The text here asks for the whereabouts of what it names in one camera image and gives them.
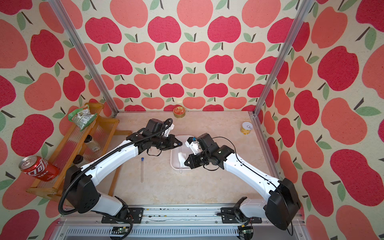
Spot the wooden shelf rack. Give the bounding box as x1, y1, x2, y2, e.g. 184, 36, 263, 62
26, 103, 132, 202

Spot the green snack bag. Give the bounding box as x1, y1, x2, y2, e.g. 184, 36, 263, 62
68, 104, 98, 131

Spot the glass spice jar lower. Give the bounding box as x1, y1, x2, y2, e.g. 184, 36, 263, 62
73, 155, 86, 168

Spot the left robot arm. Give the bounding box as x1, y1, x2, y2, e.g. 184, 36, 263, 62
58, 118, 182, 218

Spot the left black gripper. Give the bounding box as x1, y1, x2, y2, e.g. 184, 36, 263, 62
152, 133, 184, 150

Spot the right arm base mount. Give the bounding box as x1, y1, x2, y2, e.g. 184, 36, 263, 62
216, 207, 263, 226

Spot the glass spice jar upper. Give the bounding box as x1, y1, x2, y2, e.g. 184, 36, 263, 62
84, 135, 101, 152

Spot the aluminium frame post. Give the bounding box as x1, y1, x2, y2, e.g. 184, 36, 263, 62
48, 0, 119, 118
253, 0, 315, 117

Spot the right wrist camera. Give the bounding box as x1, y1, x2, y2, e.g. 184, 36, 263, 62
185, 133, 219, 155

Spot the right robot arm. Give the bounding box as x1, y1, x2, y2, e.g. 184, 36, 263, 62
178, 144, 301, 231

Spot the left aluminium frame post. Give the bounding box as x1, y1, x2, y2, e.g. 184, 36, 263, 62
48, 0, 119, 118

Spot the red cola can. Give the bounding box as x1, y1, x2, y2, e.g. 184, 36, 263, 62
19, 156, 60, 182

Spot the red gold round tin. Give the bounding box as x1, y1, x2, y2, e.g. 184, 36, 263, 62
173, 106, 186, 119

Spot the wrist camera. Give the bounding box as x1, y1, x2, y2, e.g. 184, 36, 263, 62
185, 133, 219, 155
143, 119, 175, 137

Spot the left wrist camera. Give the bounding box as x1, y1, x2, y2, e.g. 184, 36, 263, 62
143, 119, 175, 137

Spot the yellow white can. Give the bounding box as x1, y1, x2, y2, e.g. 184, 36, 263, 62
241, 122, 254, 135

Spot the white wipe cloth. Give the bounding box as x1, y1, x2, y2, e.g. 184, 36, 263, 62
178, 152, 187, 168

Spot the white rectangular tray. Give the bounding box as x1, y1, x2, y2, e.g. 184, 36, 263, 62
170, 134, 196, 171

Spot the test tube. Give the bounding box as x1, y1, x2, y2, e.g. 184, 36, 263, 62
178, 150, 184, 173
141, 157, 145, 183

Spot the glass spice jar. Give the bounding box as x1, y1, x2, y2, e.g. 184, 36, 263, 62
73, 155, 86, 168
84, 135, 101, 152

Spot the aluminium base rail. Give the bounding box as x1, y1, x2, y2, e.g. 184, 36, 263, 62
45, 204, 311, 240

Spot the right aluminium frame post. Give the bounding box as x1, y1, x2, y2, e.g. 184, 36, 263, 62
253, 0, 315, 117

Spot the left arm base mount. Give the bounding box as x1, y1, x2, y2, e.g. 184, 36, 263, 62
102, 207, 144, 224

